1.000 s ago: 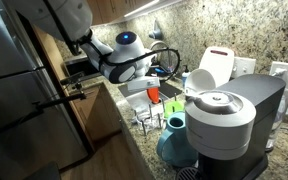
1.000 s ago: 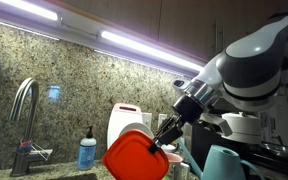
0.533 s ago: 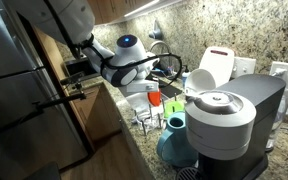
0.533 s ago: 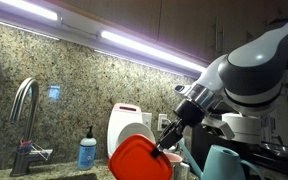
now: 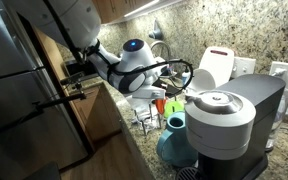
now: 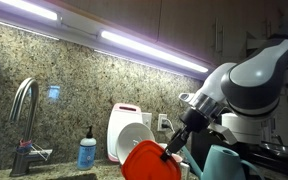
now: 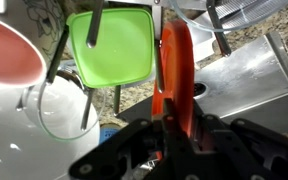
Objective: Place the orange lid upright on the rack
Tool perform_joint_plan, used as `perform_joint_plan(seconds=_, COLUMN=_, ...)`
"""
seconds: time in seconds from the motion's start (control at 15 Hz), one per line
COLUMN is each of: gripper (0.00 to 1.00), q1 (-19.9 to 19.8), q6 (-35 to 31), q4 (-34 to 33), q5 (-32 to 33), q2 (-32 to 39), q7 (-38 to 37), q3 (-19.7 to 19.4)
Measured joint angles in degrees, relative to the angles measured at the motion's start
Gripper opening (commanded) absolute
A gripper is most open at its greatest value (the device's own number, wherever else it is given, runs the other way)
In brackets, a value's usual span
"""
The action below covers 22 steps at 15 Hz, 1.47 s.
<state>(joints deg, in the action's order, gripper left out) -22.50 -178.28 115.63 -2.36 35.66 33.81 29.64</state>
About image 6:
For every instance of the white pink cutting board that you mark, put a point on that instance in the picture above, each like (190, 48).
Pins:
(121, 115)

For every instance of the white charger plug with cable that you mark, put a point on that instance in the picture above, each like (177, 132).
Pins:
(166, 123)

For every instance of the blue hand soap bottle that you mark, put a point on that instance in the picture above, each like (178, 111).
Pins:
(87, 149)

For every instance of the wooden upper cabinets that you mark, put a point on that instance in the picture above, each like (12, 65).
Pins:
(213, 31)

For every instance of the white wall outlet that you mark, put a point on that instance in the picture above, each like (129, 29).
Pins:
(161, 119)

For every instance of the white mug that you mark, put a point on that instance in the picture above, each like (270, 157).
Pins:
(163, 145)

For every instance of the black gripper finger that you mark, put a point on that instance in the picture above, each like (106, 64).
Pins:
(177, 143)

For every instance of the curved steel kitchen faucet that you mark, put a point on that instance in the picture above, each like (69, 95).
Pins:
(26, 152)

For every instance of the pink mug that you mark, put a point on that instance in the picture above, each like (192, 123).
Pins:
(177, 158)

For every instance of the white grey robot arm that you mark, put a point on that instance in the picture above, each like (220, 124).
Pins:
(250, 89)

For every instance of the teal watering can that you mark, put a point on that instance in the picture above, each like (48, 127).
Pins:
(221, 164)

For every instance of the under-cabinet light strip left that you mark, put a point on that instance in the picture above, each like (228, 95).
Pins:
(32, 8)

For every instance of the under-cabinet light strip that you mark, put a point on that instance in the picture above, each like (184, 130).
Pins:
(32, 8)
(151, 51)

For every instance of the metal pan on stove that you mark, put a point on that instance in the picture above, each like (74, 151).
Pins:
(279, 149)

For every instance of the white light switch plate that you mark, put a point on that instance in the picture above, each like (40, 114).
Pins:
(146, 118)

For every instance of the black grey coffee machine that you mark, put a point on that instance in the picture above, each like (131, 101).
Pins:
(229, 131)

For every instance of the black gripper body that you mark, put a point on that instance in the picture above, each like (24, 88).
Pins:
(193, 121)

